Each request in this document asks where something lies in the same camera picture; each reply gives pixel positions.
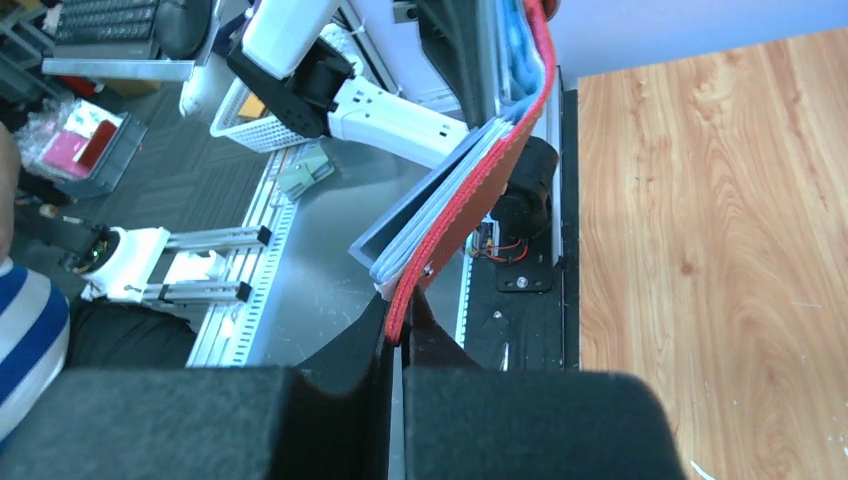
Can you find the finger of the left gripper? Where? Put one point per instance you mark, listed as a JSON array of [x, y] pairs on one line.
[[457, 37]]

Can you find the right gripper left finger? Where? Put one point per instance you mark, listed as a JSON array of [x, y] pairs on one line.
[[145, 414]]

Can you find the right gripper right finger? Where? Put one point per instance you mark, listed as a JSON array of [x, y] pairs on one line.
[[462, 421]]

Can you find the red leather card holder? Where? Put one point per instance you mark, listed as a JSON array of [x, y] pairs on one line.
[[410, 244]]

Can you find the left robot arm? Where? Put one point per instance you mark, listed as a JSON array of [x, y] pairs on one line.
[[313, 90]]

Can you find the green electrical connector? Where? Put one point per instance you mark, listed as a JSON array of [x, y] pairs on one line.
[[294, 180]]

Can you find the white perforated basket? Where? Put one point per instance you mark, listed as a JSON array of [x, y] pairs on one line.
[[263, 135]]

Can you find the black computer mouse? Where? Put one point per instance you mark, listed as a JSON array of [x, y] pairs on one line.
[[180, 26]]

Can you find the person in striped shirt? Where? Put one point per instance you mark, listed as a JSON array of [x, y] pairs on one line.
[[42, 333]]

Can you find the grey storage tray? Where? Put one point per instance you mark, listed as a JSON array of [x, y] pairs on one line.
[[86, 149]]

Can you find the black keyboard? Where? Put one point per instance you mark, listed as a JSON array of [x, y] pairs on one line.
[[106, 21]]

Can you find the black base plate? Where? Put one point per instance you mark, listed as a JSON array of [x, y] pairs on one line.
[[530, 329]]

